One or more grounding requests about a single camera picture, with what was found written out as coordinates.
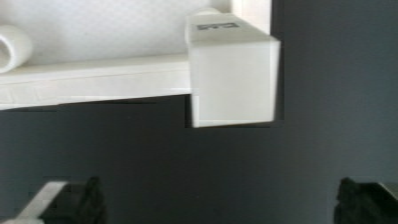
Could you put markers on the white desk top tray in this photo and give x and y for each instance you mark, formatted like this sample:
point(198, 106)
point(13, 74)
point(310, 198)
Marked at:
point(97, 50)

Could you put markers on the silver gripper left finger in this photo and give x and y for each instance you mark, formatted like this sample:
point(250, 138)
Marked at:
point(68, 203)

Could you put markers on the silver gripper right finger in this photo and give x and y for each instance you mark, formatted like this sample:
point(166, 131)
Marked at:
point(367, 202)

